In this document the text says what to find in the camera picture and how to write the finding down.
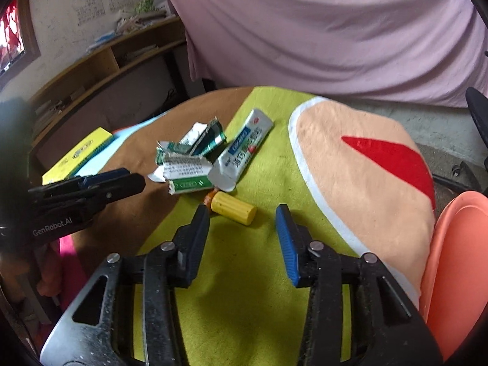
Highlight white toothpaste tube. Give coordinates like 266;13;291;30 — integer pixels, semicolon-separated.
208;107;274;192

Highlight thin shelf booklets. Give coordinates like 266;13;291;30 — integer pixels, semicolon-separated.
124;44;159;62

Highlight stack of shelf papers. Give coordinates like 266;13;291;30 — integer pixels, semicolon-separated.
32;99;63;138

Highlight yellow book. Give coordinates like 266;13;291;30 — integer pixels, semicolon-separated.
42;127;114;185

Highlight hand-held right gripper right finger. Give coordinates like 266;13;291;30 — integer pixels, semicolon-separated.
275;204;443;366

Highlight silver green carton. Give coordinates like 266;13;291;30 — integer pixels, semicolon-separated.
156;118;227;161

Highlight yellow small bottle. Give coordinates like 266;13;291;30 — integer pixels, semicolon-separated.
204;191;257;225

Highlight salmon plastic bucket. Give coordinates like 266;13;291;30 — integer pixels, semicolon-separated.
419;191;488;361

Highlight white green-striped carton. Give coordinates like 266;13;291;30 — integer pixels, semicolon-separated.
148;152;216;195

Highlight wooden framed window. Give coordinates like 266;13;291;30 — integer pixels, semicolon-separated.
0;0;42;84

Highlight pile of papers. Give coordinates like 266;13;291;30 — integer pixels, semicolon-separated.
86;8;179;54

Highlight pink hanging sheet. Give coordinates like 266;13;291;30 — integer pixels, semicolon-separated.
153;0;488;108

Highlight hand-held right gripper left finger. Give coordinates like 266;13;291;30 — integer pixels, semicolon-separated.
40;204;211;366

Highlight wooden desk with shelves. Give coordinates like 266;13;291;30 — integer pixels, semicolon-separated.
0;15;191;168

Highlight black office chair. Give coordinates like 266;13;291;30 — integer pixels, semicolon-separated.
431;87;488;195

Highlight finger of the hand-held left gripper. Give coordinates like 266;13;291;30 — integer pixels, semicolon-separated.
69;167;131;190
28;173;146;222

